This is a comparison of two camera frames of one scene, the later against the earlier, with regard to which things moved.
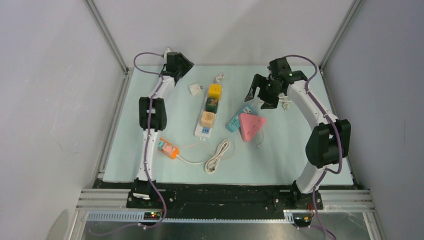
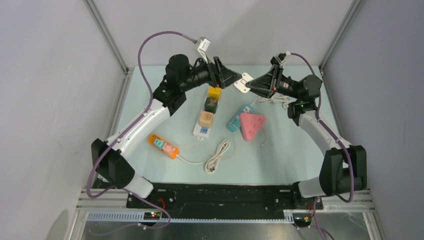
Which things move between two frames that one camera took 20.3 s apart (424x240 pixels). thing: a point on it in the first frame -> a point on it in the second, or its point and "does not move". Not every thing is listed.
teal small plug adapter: (160, 144) does not move
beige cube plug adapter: (207, 119) does not move
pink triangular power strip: (250, 125) does not move
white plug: (195, 89) -> (241, 84)
